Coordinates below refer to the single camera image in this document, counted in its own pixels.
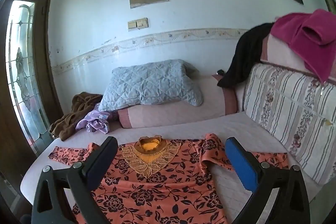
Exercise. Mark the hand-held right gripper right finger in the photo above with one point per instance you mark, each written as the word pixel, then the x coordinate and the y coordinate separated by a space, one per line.
pixel 241 166

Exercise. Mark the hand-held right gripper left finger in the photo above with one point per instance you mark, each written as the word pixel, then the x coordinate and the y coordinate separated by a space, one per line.
pixel 101 158

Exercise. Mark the orange floral shirt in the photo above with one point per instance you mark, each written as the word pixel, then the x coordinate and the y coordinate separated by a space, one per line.
pixel 157 187

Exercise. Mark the purple floral cloth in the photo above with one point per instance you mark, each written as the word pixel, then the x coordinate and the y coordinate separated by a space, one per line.
pixel 95 121

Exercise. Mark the brown cloth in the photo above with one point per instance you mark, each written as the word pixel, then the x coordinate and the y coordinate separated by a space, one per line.
pixel 71 119

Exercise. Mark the pink quilted bed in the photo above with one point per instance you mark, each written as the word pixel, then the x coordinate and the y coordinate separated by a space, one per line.
pixel 183 129

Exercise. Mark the striped floral back cushion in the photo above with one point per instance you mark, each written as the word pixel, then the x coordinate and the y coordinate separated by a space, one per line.
pixel 288 113

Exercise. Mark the pink pillow with maroon border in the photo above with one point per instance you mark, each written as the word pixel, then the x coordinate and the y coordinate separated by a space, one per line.
pixel 170 113
pixel 278 53

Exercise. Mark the grey quilted pillow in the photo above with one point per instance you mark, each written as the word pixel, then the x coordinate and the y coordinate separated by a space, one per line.
pixel 149 85

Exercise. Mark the small black object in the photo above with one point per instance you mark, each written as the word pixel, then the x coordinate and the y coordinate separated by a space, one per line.
pixel 220 72

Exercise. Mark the black garment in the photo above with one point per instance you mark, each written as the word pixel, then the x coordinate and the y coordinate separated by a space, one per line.
pixel 246 56

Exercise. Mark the wooden stained glass door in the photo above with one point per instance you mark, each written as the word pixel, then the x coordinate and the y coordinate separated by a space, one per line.
pixel 21 69

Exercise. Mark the magenta garment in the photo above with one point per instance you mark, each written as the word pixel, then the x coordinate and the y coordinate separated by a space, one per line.
pixel 304 37

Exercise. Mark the beige wall switch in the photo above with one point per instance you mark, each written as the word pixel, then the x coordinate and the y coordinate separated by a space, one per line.
pixel 137 23

